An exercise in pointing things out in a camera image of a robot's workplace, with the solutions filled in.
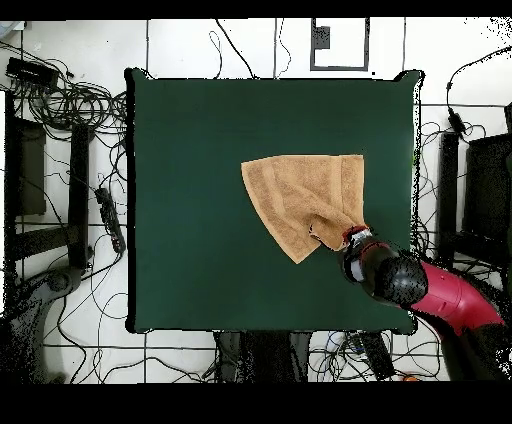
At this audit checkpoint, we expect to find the orange terry towel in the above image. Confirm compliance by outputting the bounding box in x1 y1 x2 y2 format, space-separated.
240 153 368 265

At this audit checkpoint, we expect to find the flat black adapter box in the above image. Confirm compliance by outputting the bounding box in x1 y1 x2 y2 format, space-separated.
5 57 60 88

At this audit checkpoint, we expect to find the long black floor box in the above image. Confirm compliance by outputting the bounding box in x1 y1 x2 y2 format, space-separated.
359 331 396 382

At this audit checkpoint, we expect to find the black inline power adapter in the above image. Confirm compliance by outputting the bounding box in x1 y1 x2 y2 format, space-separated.
446 106 468 137

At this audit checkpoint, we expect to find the dark green table cloth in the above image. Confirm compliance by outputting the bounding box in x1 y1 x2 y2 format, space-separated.
124 67 425 335

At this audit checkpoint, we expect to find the grey square plate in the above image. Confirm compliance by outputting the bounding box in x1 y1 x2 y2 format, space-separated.
313 25 332 50

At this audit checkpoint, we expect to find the long black power strip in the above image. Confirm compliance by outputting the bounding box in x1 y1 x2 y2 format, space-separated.
94 187 127 254

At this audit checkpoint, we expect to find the dark grey stand base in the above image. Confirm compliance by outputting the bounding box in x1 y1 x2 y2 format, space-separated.
7 265 86 383

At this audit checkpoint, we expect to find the black metal frame stand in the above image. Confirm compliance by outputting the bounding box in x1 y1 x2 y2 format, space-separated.
434 101 512 277
3 91 96 273

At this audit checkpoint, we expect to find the black robot pedestal frame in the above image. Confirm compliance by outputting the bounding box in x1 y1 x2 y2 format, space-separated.
213 330 313 383

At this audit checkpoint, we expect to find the thin black floor cable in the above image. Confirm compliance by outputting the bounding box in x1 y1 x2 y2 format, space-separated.
274 17 293 80

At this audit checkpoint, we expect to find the thick black floor cable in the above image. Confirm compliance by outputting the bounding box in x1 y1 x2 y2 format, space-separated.
214 18 256 80

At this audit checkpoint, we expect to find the thin looped black cable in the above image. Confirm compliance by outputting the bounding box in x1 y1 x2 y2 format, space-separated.
207 30 224 80

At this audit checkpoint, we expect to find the black cable tangle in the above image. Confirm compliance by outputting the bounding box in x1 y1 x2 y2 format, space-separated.
0 39 129 137

